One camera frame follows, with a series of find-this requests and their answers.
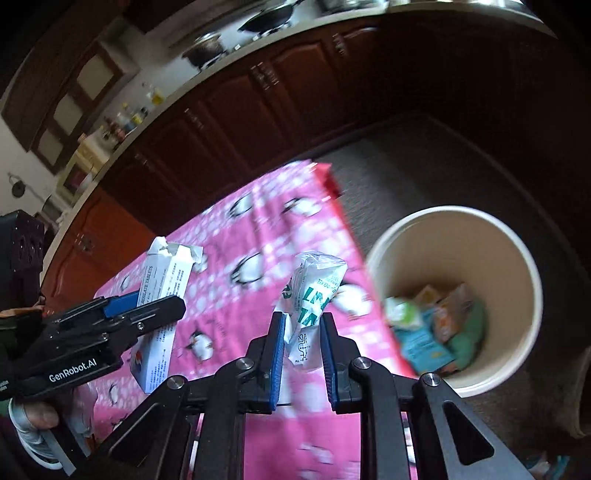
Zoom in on light blue plastic packet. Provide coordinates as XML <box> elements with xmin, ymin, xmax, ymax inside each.
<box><xmin>397</xmin><ymin>307</ymin><xmax>458</xmax><ymax>374</ymax></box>

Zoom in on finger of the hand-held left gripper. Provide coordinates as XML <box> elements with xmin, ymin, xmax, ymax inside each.
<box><xmin>46</xmin><ymin>295</ymin><xmax>186</xmax><ymax>357</ymax></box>
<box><xmin>44</xmin><ymin>291</ymin><xmax>141</xmax><ymax>325</ymax></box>

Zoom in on white plastic wrapper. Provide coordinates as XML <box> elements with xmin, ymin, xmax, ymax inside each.
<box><xmin>276</xmin><ymin>250</ymin><xmax>348</xmax><ymax>372</ymax></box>

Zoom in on row of condiment bottles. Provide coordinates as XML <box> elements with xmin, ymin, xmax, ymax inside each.
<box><xmin>99</xmin><ymin>83</ymin><xmax>167</xmax><ymax>144</ymax></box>

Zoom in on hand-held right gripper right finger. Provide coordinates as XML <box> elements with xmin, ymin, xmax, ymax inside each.
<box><xmin>320</xmin><ymin>313</ymin><xmax>536</xmax><ymax>480</ymax></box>

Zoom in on person's left hand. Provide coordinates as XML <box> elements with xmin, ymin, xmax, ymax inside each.
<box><xmin>9</xmin><ymin>398</ymin><xmax>63</xmax><ymax>432</ymax></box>

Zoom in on steel pot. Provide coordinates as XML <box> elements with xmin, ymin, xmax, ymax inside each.
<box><xmin>316</xmin><ymin>0</ymin><xmax>389</xmax><ymax>14</ymax></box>

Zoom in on black wok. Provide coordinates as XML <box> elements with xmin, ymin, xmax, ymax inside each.
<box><xmin>238</xmin><ymin>0</ymin><xmax>305</xmax><ymax>33</ymax></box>

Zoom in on beige kitchen countertop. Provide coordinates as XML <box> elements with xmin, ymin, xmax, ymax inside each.
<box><xmin>46</xmin><ymin>0</ymin><xmax>555</xmax><ymax>232</ymax></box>

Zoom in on cream plastic bucket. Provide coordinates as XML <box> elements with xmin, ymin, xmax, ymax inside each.
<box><xmin>367</xmin><ymin>205</ymin><xmax>544</xmax><ymax>398</ymax></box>

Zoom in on reddish wooden cabinet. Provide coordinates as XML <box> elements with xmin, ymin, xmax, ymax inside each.
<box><xmin>41</xmin><ymin>185</ymin><xmax>155</xmax><ymax>298</ymax></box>

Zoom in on small yellow box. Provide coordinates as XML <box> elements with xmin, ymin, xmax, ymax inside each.
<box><xmin>416</xmin><ymin>284</ymin><xmax>446</xmax><ymax>308</ymax></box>

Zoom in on dark cooking pot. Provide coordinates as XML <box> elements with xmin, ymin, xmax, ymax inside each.
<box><xmin>182</xmin><ymin>31</ymin><xmax>229</xmax><ymax>70</ymax></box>

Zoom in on pink penguin print blanket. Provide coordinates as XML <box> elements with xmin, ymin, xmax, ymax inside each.
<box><xmin>74</xmin><ymin>159</ymin><xmax>416</xmax><ymax>480</ymax></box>

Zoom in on white green packet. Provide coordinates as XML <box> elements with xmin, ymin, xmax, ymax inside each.
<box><xmin>385</xmin><ymin>298</ymin><xmax>422</xmax><ymax>330</ymax></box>

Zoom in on dark brown kitchen cabinets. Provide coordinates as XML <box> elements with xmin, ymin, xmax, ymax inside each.
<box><xmin>99</xmin><ymin>18</ymin><xmax>591</xmax><ymax>232</ymax></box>

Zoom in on white torn cardboard box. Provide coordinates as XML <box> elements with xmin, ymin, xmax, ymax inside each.
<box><xmin>134</xmin><ymin>236</ymin><xmax>205</xmax><ymax>395</ymax></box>

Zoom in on blue patterned item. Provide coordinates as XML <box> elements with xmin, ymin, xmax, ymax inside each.
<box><xmin>526</xmin><ymin>455</ymin><xmax>571</xmax><ymax>480</ymax></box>

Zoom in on brown wall cabinets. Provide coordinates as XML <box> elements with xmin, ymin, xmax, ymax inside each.
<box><xmin>2</xmin><ymin>18</ymin><xmax>139</xmax><ymax>174</ymax></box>

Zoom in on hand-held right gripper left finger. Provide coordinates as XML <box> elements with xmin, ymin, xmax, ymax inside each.
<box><xmin>95</xmin><ymin>311</ymin><xmax>287</xmax><ymax>480</ymax></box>

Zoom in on green item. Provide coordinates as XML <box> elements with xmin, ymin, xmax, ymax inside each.
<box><xmin>445</xmin><ymin>300</ymin><xmax>489</xmax><ymax>370</ymax></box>

